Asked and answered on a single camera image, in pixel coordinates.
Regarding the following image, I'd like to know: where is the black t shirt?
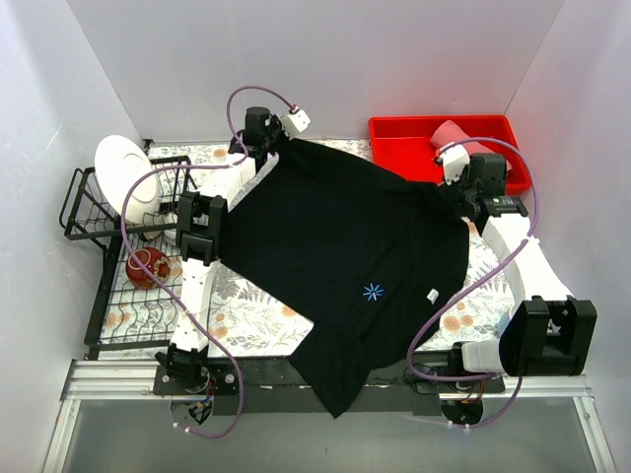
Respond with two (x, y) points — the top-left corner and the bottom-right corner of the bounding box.
(223, 139), (469, 416)

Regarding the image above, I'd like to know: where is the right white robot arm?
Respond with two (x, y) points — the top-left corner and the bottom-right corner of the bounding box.
(437, 145), (596, 392)

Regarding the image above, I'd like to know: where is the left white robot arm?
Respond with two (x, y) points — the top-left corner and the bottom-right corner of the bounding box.
(157, 106), (283, 394)

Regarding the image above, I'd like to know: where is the rolled pink t shirt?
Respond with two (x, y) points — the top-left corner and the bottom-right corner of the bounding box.
(430, 120), (492, 165)

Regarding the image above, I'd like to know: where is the red plastic bin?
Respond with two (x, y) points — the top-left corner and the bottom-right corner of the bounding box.
(368, 114), (518, 183)

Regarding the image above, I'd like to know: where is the white patterned cup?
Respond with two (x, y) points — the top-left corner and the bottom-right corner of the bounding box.
(162, 212), (177, 245)

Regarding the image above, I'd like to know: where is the white ceramic plate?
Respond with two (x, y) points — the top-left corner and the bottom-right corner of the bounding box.
(95, 135), (160, 225)

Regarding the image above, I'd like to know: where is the red floral bowl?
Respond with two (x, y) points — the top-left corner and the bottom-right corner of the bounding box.
(125, 246), (171, 290)

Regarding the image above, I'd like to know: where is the floral table mat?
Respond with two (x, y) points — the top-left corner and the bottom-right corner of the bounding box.
(95, 139), (515, 360)

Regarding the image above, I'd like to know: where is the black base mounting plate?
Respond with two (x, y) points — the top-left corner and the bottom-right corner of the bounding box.
(152, 357), (505, 416)

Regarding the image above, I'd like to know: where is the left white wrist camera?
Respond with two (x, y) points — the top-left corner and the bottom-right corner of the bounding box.
(280, 109), (312, 140)

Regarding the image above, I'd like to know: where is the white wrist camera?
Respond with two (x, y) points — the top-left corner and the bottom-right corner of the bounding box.
(280, 109), (312, 140)
(437, 143), (469, 185)

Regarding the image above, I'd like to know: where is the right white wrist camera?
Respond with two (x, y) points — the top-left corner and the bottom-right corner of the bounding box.
(437, 143), (469, 185)

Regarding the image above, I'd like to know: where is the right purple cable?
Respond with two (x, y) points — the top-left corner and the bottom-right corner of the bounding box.
(406, 137), (538, 430)

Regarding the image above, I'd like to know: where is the purple cable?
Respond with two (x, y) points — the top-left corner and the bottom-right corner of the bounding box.
(120, 86), (300, 439)
(406, 137), (538, 430)

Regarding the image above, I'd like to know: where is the black wire dish rack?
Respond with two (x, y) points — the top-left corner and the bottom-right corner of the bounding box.
(59, 156), (196, 357)

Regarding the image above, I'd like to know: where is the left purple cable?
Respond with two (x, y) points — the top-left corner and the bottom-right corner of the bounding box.
(120, 86), (300, 439)

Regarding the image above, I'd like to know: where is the aluminium frame rail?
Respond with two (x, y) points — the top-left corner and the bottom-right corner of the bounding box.
(61, 359), (174, 401)

